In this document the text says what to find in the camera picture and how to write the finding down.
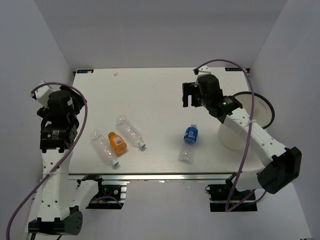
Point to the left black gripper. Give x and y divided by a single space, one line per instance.
78 101

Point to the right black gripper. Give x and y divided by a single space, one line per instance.
188 89

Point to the blue label plastic bottle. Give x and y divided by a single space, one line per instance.
187 151

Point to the clear bottle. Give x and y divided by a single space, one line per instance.
103 149
127 129

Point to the orange juice bottle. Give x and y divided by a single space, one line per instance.
117 143

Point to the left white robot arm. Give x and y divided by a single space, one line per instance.
58 134

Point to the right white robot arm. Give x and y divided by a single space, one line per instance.
281 164

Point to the white bin black rim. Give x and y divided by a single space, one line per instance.
263 113

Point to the blue sticker left corner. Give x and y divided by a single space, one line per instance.
84 71

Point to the blue sticker corner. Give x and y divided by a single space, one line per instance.
84 71
232 69

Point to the blue sticker right corner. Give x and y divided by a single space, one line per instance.
232 69

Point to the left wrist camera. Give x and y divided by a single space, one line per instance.
41 95

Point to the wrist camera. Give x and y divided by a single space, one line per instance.
203 70
41 95

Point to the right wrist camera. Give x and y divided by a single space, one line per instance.
203 70

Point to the aluminium table rail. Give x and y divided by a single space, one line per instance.
166 176

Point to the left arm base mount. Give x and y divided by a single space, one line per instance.
95 193

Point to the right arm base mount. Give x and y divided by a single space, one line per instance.
218 195

